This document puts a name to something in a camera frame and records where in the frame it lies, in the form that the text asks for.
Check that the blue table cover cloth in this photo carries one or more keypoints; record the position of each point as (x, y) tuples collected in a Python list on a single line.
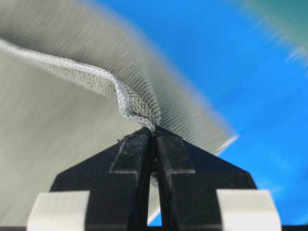
[(250, 59)]

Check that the large grey microfibre towel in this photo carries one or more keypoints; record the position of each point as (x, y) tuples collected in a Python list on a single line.
[(75, 78)]

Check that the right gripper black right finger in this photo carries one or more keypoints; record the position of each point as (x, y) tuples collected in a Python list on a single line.
[(202, 192)]

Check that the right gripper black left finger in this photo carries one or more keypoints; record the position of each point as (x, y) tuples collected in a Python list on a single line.
[(107, 192)]

